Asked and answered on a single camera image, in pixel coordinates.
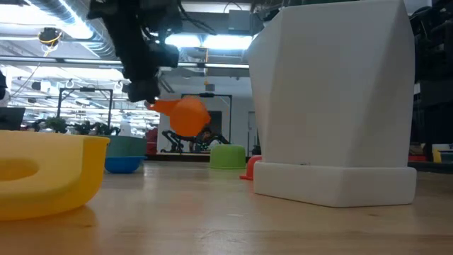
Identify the medium blue measuring cup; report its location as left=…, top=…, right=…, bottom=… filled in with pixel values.
left=104, top=155, right=148, bottom=175

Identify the dark computer monitor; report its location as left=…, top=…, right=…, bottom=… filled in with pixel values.
left=0, top=106, right=26, bottom=132

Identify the white hexagonal planter pot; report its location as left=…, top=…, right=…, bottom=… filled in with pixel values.
left=246, top=0, right=416, bottom=168

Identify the teal plastic basket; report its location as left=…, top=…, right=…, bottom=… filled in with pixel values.
left=105, top=135, right=148, bottom=159

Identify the black ceiling cable reel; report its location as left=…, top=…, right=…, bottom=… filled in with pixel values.
left=38, top=27, right=64, bottom=47

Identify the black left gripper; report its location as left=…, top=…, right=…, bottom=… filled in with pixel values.
left=105, top=19, right=180, bottom=104

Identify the green measuring cup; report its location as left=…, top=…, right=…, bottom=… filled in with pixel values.
left=209, top=144, right=247, bottom=170

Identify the white planter saucer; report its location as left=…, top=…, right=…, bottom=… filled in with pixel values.
left=253, top=160, right=418, bottom=208

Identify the yellow measuring cup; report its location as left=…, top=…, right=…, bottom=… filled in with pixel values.
left=0, top=130, right=111, bottom=222

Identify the person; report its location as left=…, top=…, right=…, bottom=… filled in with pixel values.
left=193, top=127, right=215, bottom=152

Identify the yellow background box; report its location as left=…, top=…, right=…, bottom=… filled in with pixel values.
left=432, top=142, right=453, bottom=164

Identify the red measuring cup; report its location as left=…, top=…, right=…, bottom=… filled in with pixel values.
left=239, top=154, right=263, bottom=181

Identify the orange measuring cup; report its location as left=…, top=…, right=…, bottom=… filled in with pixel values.
left=144, top=96, right=212, bottom=138

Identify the ceiling light panel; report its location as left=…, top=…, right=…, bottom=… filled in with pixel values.
left=164, top=33, right=254, bottom=51

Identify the background potted plant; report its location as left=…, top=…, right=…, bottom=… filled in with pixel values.
left=43, top=116, right=69, bottom=135

